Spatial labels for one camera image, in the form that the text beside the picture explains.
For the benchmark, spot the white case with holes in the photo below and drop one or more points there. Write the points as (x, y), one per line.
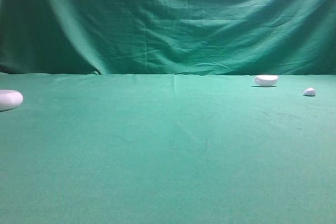
(10, 99)

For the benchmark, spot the small white earbud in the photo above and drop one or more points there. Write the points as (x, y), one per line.
(310, 92)

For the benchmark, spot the green tablecloth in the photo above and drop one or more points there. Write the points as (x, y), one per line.
(168, 149)

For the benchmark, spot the white oval earphone case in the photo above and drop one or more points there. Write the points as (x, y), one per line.
(266, 80)

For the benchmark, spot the green backdrop curtain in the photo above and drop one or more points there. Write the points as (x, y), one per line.
(221, 37)

